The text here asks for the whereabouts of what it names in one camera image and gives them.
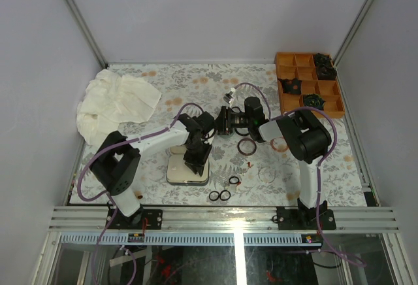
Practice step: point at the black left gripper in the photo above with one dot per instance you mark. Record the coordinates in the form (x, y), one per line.
(196, 165)

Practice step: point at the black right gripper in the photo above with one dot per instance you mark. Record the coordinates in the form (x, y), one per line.
(225, 120)

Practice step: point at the cream and navy jewelry box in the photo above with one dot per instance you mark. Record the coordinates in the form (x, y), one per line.
(179, 174)

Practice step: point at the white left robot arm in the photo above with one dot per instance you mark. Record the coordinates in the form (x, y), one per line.
(116, 162)

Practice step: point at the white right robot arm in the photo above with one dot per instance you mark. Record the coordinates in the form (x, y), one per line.
(306, 137)

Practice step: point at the pale green jade bangle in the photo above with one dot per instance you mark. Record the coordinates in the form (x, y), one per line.
(225, 136)

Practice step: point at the black bangle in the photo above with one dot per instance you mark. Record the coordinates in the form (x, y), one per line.
(240, 133)

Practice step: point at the dark purple bangle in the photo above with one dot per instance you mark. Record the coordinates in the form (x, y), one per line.
(246, 147)

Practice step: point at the orange-red bangle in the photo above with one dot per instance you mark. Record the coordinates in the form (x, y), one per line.
(279, 145)

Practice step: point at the dark fabric flower orange dots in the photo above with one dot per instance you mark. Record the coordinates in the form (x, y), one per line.
(291, 86)

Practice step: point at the dark green fabric flower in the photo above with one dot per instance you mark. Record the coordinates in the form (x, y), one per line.
(313, 100)

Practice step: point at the orange divided tray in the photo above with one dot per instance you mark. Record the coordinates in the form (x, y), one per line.
(301, 66)

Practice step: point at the white crumpled cloth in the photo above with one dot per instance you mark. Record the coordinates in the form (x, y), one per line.
(111, 99)

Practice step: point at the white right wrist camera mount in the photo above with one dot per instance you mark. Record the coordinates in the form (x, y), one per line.
(229, 97)

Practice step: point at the silver wire bangle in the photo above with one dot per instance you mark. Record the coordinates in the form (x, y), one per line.
(267, 174)

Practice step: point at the aluminium rail frame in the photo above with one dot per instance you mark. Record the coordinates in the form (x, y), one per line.
(216, 225)

